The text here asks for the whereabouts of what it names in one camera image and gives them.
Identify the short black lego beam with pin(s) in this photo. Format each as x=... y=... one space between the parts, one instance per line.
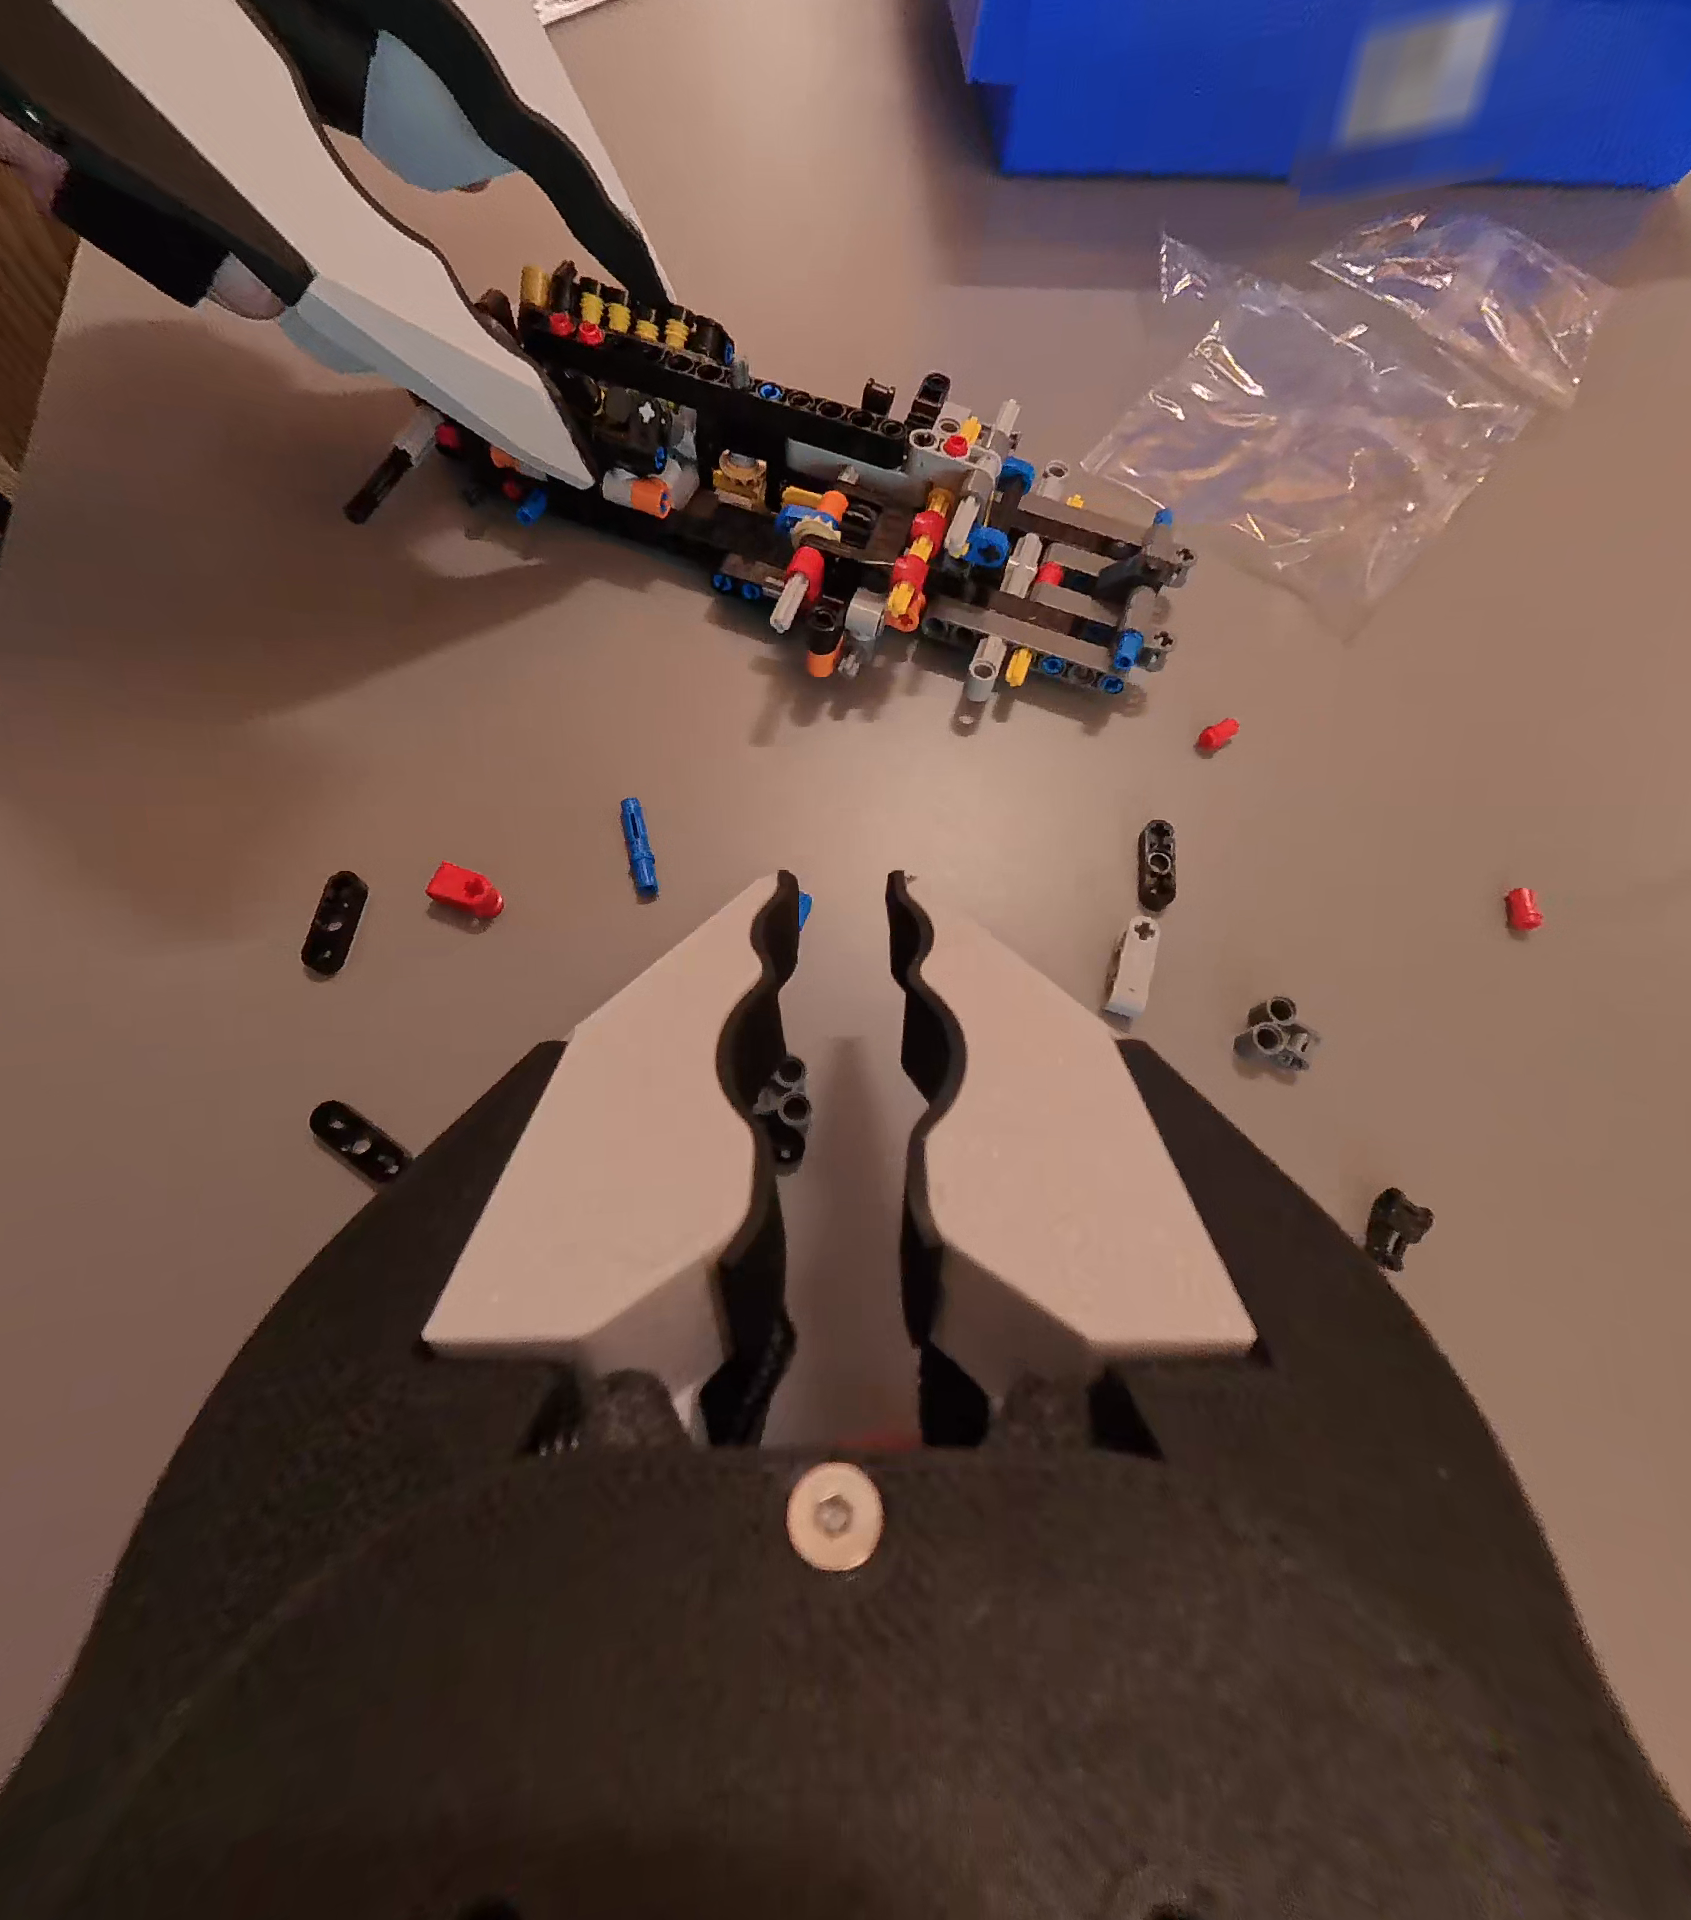
x=1158 y=865
x=334 y=920

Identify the small red lego bush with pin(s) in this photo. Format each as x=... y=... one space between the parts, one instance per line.
x=1216 y=734
x=1523 y=909

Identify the black lego clip piece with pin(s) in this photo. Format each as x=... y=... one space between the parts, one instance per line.
x=1398 y=1226

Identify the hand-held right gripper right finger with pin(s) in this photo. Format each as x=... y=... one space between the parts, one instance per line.
x=1062 y=1184

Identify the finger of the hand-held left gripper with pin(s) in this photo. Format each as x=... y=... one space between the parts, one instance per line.
x=380 y=308
x=432 y=129

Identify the blue storage box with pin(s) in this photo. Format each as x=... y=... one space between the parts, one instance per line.
x=1176 y=83

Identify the red lego connector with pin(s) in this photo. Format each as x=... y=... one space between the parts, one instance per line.
x=462 y=890

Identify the multicoloured lego chassis assembly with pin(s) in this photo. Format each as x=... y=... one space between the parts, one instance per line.
x=846 y=511

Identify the blue lego pin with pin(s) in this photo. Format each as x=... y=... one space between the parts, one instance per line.
x=638 y=848

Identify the black three-hole lego beam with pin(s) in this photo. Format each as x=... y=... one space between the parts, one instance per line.
x=358 y=1143

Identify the clear plastic bag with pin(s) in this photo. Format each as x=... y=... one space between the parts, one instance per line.
x=1340 y=405

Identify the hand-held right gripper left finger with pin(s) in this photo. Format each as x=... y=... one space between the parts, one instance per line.
x=606 y=1155

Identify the white paper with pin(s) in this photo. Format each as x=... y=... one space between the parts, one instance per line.
x=568 y=9

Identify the light grey lego connector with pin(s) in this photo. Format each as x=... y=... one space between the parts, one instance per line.
x=1132 y=968

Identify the dark grey lego connector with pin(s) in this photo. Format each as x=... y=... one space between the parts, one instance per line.
x=786 y=1107
x=1276 y=1034

